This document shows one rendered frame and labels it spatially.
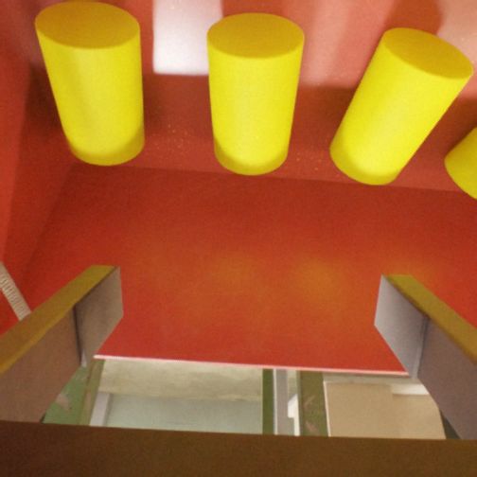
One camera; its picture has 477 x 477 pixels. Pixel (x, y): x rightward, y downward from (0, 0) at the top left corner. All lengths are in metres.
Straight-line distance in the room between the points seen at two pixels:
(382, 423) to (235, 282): 1.50
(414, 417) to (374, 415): 0.34
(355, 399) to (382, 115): 1.54
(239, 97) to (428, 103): 0.13
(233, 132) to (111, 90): 0.09
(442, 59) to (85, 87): 0.25
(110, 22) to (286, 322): 0.27
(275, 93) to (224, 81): 0.04
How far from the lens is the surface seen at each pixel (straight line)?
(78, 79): 0.28
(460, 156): 0.39
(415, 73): 0.28
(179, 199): 0.38
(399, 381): 1.82
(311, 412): 0.63
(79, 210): 0.39
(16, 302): 0.28
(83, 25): 0.30
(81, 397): 0.46
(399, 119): 0.29
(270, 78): 0.26
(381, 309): 0.17
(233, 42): 0.27
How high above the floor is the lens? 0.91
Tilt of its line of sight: 35 degrees down
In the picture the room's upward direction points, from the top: 177 degrees counter-clockwise
